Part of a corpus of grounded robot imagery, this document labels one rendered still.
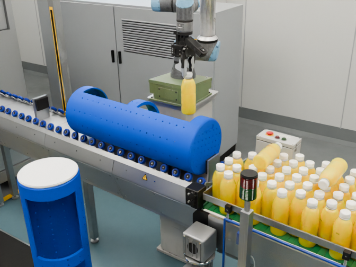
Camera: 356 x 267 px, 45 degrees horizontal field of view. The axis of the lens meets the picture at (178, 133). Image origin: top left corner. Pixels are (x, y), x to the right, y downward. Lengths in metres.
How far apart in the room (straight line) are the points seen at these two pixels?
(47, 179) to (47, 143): 0.80
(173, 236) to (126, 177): 0.79
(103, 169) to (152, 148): 0.44
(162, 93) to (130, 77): 1.82
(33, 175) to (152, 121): 0.61
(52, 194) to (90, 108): 0.60
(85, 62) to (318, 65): 2.39
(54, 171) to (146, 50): 2.19
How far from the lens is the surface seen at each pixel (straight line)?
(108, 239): 3.31
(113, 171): 2.43
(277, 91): 4.93
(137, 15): 4.05
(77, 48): 4.68
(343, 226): 1.73
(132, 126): 2.19
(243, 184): 1.56
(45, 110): 3.01
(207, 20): 2.44
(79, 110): 2.46
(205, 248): 1.92
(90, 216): 3.15
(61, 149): 2.73
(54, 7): 3.12
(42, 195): 2.03
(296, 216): 1.82
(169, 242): 3.07
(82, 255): 2.29
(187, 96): 2.04
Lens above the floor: 2.04
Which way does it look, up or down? 25 degrees down
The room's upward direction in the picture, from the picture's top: 1 degrees counter-clockwise
